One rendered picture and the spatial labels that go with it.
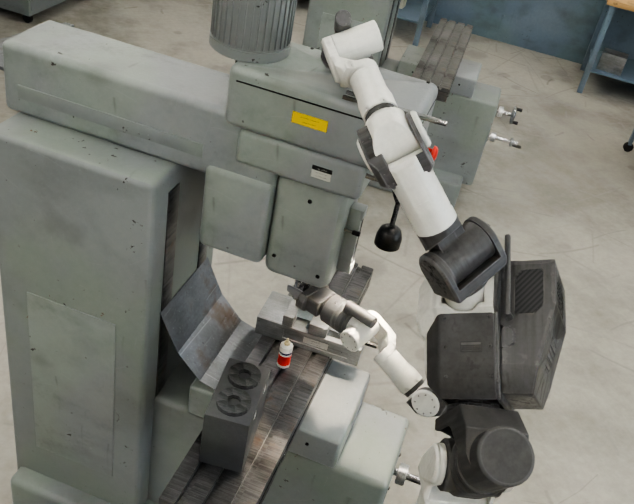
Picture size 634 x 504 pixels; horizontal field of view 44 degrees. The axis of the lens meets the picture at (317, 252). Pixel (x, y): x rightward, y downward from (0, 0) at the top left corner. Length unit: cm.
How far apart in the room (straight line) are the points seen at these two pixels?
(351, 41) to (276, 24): 29
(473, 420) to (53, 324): 138
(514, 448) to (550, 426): 241
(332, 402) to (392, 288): 200
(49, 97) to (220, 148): 50
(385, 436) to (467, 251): 113
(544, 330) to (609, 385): 269
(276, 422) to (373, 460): 38
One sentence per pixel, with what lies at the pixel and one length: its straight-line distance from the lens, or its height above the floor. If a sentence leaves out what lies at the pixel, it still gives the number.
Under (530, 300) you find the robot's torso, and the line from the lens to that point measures 171.
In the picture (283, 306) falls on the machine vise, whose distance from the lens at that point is 256.
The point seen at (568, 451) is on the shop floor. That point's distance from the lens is 390.
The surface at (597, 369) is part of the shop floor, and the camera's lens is 442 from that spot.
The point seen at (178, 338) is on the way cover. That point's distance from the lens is 241.
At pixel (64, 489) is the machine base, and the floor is 20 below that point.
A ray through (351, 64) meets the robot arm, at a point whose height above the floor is 204.
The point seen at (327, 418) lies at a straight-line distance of 244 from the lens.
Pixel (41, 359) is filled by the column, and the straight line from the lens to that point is 264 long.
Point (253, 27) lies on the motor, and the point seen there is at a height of 198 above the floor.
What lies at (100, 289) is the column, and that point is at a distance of 230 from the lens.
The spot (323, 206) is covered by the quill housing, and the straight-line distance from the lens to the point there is 199.
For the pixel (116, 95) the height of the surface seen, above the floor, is 171.
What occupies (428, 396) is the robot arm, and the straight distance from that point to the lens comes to 211.
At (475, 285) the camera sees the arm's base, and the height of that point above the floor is 171.
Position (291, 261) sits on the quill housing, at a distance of 211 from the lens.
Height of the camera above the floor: 263
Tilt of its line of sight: 35 degrees down
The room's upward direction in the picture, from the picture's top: 12 degrees clockwise
